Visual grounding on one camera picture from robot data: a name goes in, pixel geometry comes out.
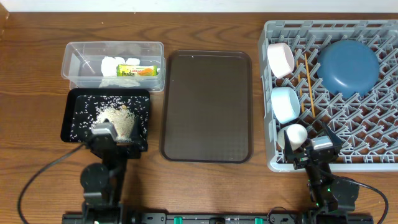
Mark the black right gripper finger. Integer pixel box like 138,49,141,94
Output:
322,122,343,146
284,131,295,162

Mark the white cup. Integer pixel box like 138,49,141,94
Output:
277,124,308,151

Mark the pile of cooked rice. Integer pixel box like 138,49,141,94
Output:
68,95,149,143

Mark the short wooden chopstick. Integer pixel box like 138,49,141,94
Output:
296,60,305,113

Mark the light blue rice bowl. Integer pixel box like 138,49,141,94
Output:
271,87,300,124

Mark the white napkin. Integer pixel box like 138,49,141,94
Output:
99,56,141,88

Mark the yellow snack wrapper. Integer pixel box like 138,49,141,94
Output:
116,65,157,77

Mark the blue plate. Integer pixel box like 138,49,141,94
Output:
317,40,379,98

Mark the white bowl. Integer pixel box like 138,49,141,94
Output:
267,43,295,78

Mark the long wooden chopstick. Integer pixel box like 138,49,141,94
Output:
304,53,316,118

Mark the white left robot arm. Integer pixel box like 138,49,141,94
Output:
17,134,148,223

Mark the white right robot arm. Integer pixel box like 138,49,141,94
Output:
135,123,389,224

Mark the grey dishwasher rack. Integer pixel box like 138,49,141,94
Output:
258,20,397,172

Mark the black plastic tray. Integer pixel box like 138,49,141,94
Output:
60,88,150,142

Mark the clear plastic bin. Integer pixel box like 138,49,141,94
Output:
62,41,165,91

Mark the dark brown serving tray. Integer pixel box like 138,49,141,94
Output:
159,50,253,164

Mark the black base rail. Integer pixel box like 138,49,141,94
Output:
62,210,374,224

